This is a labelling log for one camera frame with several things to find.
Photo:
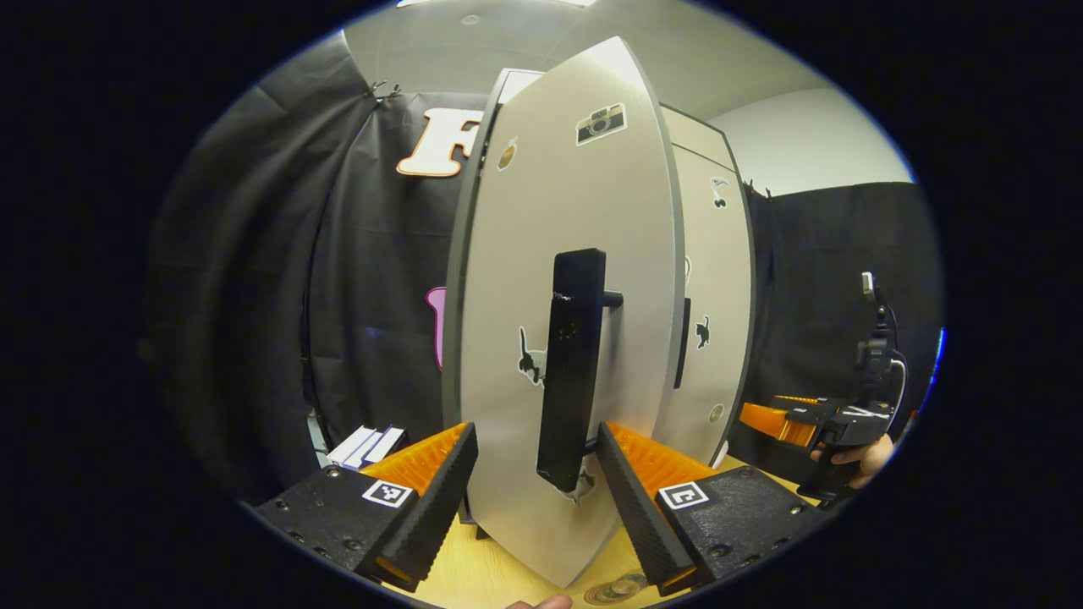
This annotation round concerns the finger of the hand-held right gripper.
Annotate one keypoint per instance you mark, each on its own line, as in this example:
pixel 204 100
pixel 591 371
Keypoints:
pixel 774 423
pixel 812 403

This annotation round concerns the white grey cabinet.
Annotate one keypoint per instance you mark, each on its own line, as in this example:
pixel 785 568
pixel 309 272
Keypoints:
pixel 475 518

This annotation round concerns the black backdrop cloth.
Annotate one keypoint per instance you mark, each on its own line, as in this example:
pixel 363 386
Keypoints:
pixel 254 296
pixel 812 279

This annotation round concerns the round brown coaster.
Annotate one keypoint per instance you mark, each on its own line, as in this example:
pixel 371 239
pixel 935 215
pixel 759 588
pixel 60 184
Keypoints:
pixel 605 594

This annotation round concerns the white blue flat box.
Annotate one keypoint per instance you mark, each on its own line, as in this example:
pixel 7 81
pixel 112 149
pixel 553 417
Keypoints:
pixel 368 447

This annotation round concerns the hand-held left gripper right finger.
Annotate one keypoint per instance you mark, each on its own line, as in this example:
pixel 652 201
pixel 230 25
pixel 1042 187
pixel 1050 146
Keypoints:
pixel 639 507

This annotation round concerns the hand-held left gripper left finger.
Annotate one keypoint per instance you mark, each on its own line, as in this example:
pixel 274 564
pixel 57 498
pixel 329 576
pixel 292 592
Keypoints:
pixel 444 495

